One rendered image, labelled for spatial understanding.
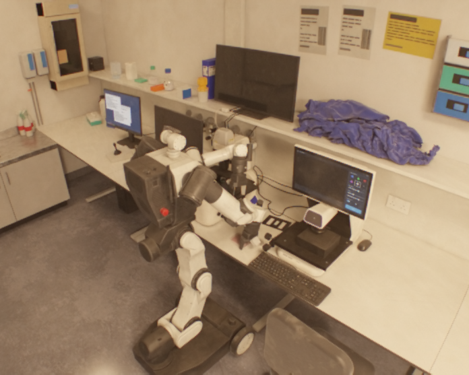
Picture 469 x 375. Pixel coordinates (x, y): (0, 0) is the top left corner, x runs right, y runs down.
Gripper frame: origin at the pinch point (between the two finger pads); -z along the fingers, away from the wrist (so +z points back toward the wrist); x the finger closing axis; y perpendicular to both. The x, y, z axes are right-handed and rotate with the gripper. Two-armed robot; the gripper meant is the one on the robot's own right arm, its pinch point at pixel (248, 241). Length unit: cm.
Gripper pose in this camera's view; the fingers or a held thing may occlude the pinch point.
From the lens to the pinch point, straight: 209.4
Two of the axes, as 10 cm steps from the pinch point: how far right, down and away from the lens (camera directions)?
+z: 1.5, -7.7, -6.2
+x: 6.8, -3.7, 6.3
